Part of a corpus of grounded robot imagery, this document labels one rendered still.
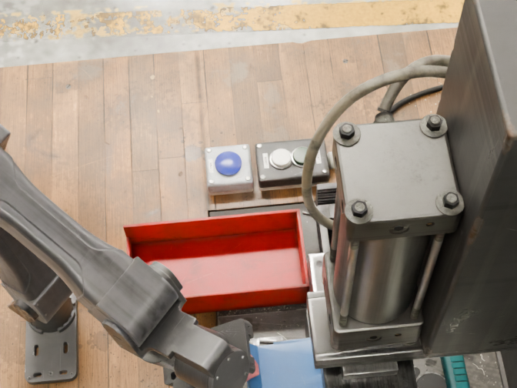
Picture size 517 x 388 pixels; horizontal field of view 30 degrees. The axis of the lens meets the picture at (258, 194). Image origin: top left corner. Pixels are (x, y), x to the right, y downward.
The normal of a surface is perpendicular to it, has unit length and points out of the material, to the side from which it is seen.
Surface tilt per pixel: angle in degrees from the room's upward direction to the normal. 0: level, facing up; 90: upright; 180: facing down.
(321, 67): 0
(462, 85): 90
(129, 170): 0
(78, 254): 26
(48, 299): 77
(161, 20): 0
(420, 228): 90
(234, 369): 67
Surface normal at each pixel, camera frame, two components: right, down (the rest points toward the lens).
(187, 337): -0.34, -0.63
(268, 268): -0.03, -0.48
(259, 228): 0.09, 0.87
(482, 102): -1.00, 0.09
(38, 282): 0.79, 0.37
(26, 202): 0.34, -0.22
